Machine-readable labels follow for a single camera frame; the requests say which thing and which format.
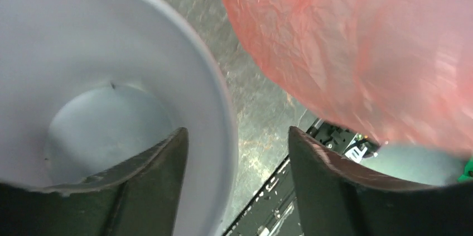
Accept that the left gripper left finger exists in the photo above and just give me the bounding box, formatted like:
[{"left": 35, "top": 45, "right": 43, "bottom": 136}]
[{"left": 1, "top": 128, "right": 189, "bottom": 235}]

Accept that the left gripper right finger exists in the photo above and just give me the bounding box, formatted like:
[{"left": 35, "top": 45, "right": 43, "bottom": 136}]
[{"left": 288, "top": 126, "right": 472, "bottom": 235}]

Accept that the grey plastic trash bin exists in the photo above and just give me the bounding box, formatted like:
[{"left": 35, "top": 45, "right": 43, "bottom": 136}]
[{"left": 1, "top": 0, "right": 238, "bottom": 235}]

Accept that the red translucent trash bag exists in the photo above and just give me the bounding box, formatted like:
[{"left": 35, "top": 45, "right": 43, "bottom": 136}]
[{"left": 222, "top": 0, "right": 472, "bottom": 156}]

